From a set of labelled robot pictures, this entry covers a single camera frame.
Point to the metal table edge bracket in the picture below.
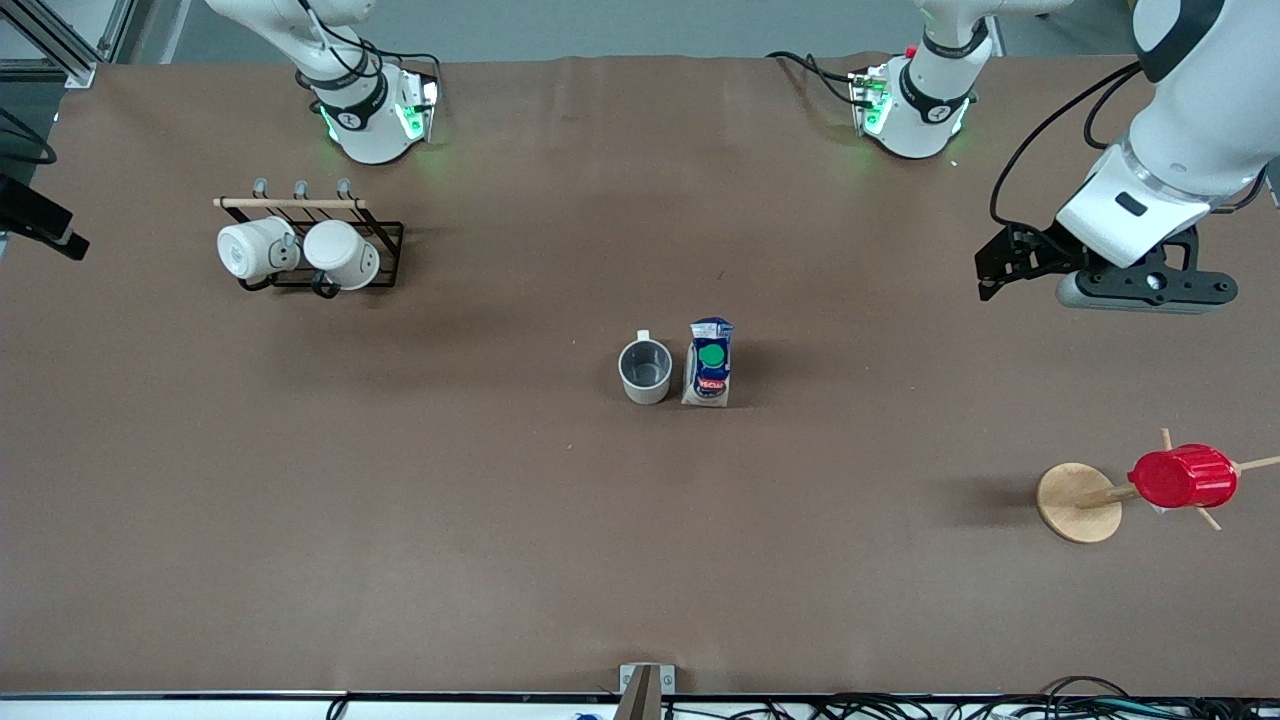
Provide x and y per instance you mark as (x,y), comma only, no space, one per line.
(646,685)

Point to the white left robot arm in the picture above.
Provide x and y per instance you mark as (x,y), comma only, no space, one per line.
(1210,110)

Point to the brown table cover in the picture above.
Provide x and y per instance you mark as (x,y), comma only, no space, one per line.
(620,550)

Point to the blue white milk carton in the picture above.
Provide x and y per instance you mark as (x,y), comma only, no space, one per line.
(708,375)

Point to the white mug grey inside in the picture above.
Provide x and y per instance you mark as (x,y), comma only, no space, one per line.
(645,385)

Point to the red plastic cup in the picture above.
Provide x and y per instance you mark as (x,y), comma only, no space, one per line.
(1185,478)

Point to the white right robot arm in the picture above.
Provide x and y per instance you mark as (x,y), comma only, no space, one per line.
(368,125)

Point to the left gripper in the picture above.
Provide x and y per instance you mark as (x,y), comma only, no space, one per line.
(1043,246)

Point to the wooden mug tree stand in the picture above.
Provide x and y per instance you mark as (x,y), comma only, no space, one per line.
(1078,502)

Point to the aluminium frame profile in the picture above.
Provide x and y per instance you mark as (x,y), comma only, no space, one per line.
(60,45)

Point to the white hanging mug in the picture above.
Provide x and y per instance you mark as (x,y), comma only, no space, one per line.
(340,252)
(250,248)

